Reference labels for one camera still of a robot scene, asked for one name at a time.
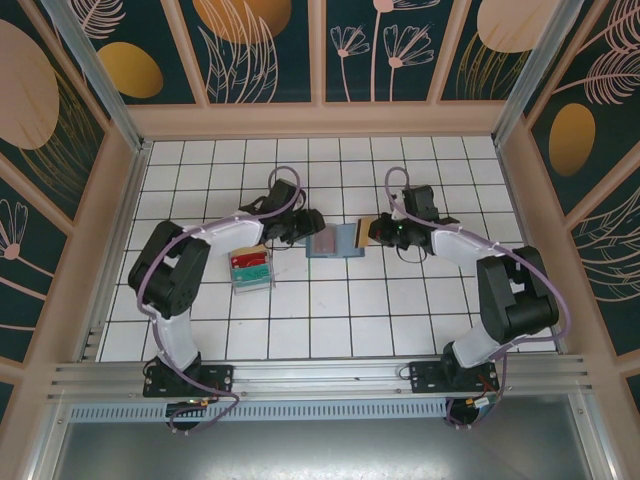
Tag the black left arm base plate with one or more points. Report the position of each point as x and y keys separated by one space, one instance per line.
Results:
x=220 y=377

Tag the green card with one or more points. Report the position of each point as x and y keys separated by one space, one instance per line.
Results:
x=252 y=275

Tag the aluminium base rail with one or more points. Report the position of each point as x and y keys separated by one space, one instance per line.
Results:
x=320 y=375

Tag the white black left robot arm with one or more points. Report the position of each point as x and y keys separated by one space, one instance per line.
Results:
x=170 y=280

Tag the clear plastic box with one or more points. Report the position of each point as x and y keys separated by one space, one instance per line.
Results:
x=255 y=289

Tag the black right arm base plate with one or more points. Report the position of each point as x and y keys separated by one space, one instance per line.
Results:
x=425 y=377

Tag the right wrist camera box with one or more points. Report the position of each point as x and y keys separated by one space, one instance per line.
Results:
x=398 y=206

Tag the aluminium corner post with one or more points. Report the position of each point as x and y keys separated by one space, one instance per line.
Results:
x=100 y=85
x=530 y=70

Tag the pink circle wall panel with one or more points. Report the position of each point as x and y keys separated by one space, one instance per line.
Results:
x=480 y=75

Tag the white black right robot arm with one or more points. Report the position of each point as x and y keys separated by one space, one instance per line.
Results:
x=515 y=295

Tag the tan card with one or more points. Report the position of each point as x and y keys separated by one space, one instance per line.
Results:
x=247 y=249

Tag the pink flower wall panel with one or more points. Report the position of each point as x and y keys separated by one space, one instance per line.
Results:
x=380 y=75

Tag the orange circle leaf wall panel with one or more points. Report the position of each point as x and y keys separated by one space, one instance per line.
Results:
x=250 y=60

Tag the red card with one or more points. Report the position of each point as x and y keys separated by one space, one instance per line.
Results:
x=247 y=261

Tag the grey metal sheet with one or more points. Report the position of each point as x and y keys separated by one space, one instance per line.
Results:
x=320 y=450

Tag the maroon card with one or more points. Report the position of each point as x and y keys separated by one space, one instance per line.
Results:
x=324 y=240

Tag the gold oval wall panel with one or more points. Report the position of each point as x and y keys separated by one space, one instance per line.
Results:
x=150 y=50

